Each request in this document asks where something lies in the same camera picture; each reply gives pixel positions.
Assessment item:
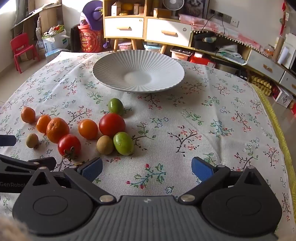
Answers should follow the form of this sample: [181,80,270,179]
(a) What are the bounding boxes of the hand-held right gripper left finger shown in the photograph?
[20,158,116,204]

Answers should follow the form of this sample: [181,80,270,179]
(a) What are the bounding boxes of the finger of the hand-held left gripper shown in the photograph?
[0,135,17,147]
[0,154,56,173]

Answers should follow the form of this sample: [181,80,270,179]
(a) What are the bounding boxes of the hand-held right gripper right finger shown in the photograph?
[178,156,277,204]

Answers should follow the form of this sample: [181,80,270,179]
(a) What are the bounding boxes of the brown longan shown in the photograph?
[96,135,114,154]
[26,133,39,149]

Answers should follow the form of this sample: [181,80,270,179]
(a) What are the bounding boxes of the small red tomato with stem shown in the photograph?
[58,134,82,161]

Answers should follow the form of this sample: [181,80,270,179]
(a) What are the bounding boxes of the small orange mandarin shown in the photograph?
[36,114,52,134]
[78,119,99,140]
[21,107,36,124]

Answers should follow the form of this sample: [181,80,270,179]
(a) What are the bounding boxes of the green lime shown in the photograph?
[113,132,134,156]
[108,98,125,116]

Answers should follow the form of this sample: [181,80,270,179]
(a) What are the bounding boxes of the large orange mandarin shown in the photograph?
[46,117,70,144]

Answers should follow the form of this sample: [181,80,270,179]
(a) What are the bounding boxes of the large red tomato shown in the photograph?
[99,113,126,138]

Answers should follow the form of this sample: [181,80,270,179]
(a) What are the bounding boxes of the white ribbed plate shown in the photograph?
[92,50,185,93]

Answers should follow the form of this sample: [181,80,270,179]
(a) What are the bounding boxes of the floral tablecloth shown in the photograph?
[0,50,292,232]

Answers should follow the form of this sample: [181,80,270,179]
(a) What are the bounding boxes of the beige fuzzy cloth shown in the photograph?
[0,214,31,241]

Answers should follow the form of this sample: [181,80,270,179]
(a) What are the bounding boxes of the red child chair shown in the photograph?
[10,33,41,74]

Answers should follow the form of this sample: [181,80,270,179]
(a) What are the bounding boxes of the yellow egg cartons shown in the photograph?
[250,75,275,96]

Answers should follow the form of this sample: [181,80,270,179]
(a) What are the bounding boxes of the white bag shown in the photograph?
[42,24,71,56]

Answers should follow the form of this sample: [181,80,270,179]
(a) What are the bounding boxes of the low wooden sideboard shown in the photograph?
[192,30,296,96]

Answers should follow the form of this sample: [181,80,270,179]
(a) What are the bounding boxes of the black bag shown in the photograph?
[193,32,218,53]

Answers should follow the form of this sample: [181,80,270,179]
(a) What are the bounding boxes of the clear storage box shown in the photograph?
[143,43,162,54]
[119,41,136,51]

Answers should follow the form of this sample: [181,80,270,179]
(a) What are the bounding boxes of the red bucket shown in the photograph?
[77,24,104,53]

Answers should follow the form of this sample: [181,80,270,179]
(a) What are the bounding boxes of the glass jar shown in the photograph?
[264,44,275,57]

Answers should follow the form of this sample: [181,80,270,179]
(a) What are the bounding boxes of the cardboard tube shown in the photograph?
[272,36,285,62]

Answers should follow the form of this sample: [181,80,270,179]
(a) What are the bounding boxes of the pink fringed cloth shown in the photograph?
[179,14,266,54]

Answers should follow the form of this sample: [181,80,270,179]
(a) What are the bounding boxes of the wooden cabinet with white drawers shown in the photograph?
[103,0,194,54]

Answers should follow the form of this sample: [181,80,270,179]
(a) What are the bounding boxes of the purple plush toy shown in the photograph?
[80,0,104,31]

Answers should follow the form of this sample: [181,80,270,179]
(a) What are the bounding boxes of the cardboard box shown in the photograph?
[153,8,173,19]

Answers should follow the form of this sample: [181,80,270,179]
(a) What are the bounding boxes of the cat picture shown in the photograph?
[180,0,209,18]

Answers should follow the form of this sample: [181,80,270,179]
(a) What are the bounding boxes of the white carton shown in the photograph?
[111,2,122,16]

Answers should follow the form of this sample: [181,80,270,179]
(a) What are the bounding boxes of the white desk fan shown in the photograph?
[162,0,185,20]

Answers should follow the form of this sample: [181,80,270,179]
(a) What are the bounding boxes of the wall socket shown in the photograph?
[209,9,240,25]

